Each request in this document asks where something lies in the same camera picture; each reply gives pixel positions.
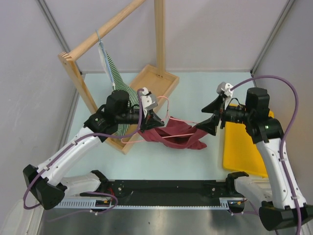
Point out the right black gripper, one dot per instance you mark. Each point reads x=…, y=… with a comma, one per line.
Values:
x=210, y=125

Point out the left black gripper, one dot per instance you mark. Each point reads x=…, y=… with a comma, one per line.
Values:
x=151, y=121

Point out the pink wire hanger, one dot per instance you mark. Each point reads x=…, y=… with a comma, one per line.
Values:
x=166, y=117

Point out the red tank top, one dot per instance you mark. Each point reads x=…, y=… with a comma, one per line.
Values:
x=177, y=134

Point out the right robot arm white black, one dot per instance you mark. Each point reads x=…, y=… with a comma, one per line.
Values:
x=285, y=206

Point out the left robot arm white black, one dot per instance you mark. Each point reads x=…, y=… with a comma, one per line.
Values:
x=47, y=181

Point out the blue hanger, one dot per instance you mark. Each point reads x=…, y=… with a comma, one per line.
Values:
x=105, y=61

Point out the green striped garment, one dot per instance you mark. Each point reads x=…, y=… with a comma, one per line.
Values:
x=121, y=85

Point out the wooden clothes rack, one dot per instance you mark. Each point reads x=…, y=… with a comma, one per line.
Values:
x=155, y=79

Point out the yellow plastic tray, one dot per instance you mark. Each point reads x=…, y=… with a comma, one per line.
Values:
x=240, y=153

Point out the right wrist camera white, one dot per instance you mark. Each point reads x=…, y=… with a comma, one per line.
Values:
x=224, y=89

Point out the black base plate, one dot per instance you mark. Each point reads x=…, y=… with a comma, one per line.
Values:
x=173, y=193

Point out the white cable duct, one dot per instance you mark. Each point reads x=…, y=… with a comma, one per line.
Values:
x=96, y=204

